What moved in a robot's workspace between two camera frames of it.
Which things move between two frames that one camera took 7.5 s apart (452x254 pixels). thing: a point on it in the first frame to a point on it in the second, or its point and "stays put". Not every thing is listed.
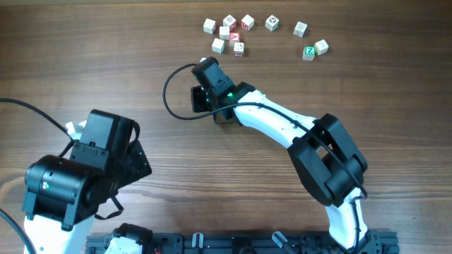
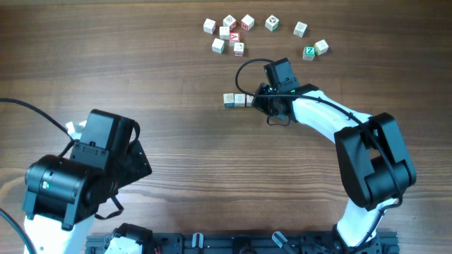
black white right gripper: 197,104 to 258,102
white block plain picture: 300,29 stays put
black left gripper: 134,165 stays put
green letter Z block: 308,52 stays put
